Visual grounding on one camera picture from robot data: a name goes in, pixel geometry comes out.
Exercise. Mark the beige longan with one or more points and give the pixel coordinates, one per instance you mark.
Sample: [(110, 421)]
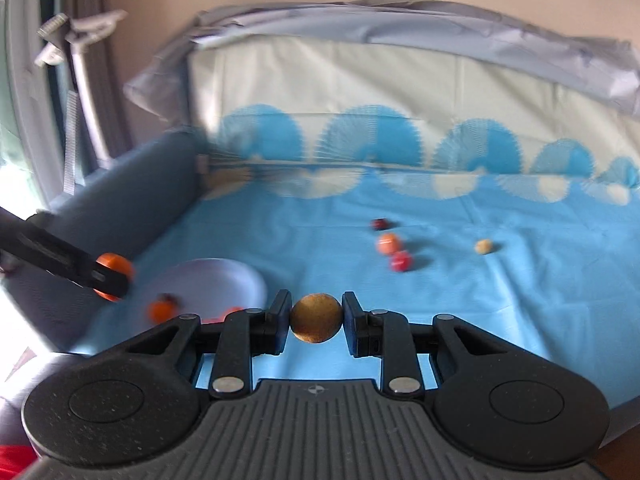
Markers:
[(484, 246), (316, 318)]

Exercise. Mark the blue patterned sofa cloth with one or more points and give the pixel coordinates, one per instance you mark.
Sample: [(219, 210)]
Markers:
[(311, 140)]

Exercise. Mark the blue sofa armrest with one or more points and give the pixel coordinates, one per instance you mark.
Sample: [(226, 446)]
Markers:
[(123, 210)]

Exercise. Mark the dark red jujube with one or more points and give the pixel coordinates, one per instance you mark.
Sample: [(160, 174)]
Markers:
[(380, 224), (168, 299)]

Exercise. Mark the orange tangerine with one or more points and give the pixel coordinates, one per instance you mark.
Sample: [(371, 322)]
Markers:
[(112, 275)]

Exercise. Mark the orange-pink fruit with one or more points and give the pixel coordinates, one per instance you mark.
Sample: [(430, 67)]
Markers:
[(388, 244)]

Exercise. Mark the small red fruit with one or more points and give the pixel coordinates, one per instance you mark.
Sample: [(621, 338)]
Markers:
[(401, 261)]

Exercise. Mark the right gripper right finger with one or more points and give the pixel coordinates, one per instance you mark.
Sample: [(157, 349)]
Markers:
[(386, 335)]

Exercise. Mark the orange fruit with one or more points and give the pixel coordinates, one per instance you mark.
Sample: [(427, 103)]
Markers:
[(161, 311)]

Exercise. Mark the pink fruit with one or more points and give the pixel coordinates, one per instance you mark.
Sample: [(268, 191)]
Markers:
[(220, 318)]

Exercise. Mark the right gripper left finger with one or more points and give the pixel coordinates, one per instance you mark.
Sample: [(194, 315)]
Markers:
[(240, 337)]

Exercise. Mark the light blue round plate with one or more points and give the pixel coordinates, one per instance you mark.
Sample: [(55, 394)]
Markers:
[(208, 287)]

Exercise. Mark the grey plastic sofa cover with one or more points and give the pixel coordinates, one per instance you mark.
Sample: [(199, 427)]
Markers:
[(605, 69)]

